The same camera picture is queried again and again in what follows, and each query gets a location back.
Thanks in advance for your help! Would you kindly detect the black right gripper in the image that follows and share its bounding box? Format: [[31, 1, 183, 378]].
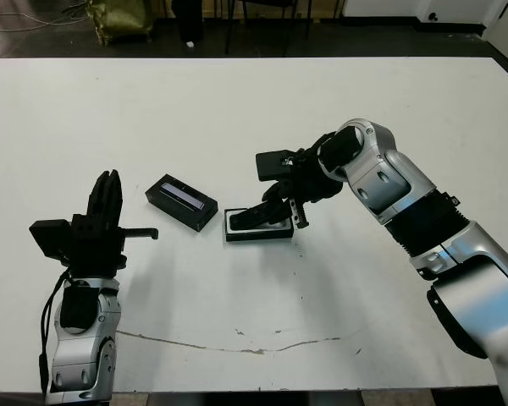
[[261, 156, 345, 228]]

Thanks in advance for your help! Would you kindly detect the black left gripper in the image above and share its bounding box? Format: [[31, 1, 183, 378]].
[[65, 168, 159, 274]]

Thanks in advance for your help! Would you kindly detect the black phone-like camera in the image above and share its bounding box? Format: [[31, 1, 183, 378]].
[[228, 202, 280, 233]]

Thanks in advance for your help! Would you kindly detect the black box lid silver stripe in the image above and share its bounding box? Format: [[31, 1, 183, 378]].
[[144, 173, 219, 233]]

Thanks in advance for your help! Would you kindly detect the black box base white inlay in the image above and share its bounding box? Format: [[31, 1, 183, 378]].
[[224, 206, 296, 244]]

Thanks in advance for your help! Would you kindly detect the yellow-green plastic bag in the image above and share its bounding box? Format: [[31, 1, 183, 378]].
[[86, 0, 153, 47]]

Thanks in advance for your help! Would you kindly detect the black upright case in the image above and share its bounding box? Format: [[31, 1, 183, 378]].
[[175, 0, 204, 43]]

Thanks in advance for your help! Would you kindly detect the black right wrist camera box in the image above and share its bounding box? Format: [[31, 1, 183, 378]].
[[256, 150, 301, 183]]

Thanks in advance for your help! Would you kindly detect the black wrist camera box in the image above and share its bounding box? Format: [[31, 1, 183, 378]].
[[28, 218, 74, 261], [256, 150, 301, 183]]

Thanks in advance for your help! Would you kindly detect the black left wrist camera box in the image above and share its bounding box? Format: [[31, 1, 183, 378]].
[[28, 218, 74, 261]]

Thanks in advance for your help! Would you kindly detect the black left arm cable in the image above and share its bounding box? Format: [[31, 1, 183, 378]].
[[39, 268, 71, 392]]

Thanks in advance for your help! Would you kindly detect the thin white floor cable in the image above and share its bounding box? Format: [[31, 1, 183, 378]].
[[0, 2, 90, 33]]

